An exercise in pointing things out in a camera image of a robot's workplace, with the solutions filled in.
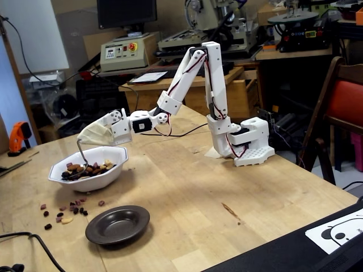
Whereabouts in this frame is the taped moving gripper finger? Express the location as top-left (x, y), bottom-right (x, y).
top-left (77, 110), bottom-right (124, 141)

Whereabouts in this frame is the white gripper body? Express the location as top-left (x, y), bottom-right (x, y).
top-left (111, 108), bottom-right (133, 145)

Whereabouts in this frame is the taped fixed gripper finger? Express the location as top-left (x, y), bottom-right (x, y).
top-left (78, 127), bottom-right (115, 147)

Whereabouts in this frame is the bent metal spoon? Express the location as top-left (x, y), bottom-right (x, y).
top-left (67, 140), bottom-right (88, 180)

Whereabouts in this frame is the nut and fruit mix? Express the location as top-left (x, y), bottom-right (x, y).
top-left (60, 159), bottom-right (117, 181)

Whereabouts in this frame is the white octagonal bowl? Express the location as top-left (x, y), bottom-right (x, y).
top-left (47, 146), bottom-right (129, 193)

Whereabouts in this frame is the brown plate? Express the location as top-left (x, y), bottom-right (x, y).
top-left (85, 205), bottom-right (151, 246)

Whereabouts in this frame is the black mesh crate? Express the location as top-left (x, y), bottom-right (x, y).
top-left (76, 79), bottom-right (125, 120)

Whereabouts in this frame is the clear bag black disc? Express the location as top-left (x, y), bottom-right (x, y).
top-left (42, 87), bottom-right (82, 128)

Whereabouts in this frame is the white paper sheet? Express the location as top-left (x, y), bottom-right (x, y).
top-left (132, 71), bottom-right (168, 84)

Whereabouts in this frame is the beige control box red button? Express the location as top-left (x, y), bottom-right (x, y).
top-left (99, 31), bottom-right (160, 73)

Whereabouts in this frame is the orange black tool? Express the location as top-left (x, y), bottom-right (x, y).
top-left (7, 121), bottom-right (32, 158)

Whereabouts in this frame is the black keyboard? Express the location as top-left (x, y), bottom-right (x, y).
top-left (158, 61), bottom-right (236, 80)

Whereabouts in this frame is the wooden easel leg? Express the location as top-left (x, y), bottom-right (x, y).
top-left (0, 16), bottom-right (42, 145)

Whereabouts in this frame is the metal ruler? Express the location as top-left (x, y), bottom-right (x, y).
top-left (0, 158), bottom-right (32, 178)

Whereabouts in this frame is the beige tape flap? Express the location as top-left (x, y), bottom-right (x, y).
top-left (204, 146), bottom-right (223, 159)

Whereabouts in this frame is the white board panel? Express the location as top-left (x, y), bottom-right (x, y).
top-left (0, 0), bottom-right (70, 75)

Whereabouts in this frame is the black monitor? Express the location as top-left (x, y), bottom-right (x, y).
top-left (96, 0), bottom-right (158, 37)

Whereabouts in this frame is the wooden desk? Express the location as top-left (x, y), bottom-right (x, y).
top-left (119, 66), bottom-right (260, 120)

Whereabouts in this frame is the beige milling machine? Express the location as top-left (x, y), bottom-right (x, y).
top-left (157, 0), bottom-right (260, 59)

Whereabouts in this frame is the motor controller board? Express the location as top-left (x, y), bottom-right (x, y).
top-left (256, 107), bottom-right (276, 127)

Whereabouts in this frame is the black plug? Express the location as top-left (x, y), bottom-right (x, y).
top-left (0, 263), bottom-right (26, 272)

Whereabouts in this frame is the plain cardboard box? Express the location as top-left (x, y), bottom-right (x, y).
top-left (256, 2), bottom-right (287, 27)

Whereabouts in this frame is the wooden workbench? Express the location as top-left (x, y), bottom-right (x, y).
top-left (255, 45), bottom-right (341, 114)

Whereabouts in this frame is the black scroll saw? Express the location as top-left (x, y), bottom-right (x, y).
top-left (268, 11), bottom-right (332, 54)

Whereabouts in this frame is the white panda sticker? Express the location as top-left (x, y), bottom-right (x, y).
top-left (305, 209), bottom-right (363, 255)

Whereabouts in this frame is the wooden chair red cushion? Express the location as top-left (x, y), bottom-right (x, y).
top-left (296, 56), bottom-right (363, 186)

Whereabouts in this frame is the pink box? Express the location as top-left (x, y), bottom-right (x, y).
top-left (349, 131), bottom-right (363, 173)

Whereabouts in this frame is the black hanging cable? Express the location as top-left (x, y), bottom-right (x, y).
top-left (0, 15), bottom-right (100, 87)

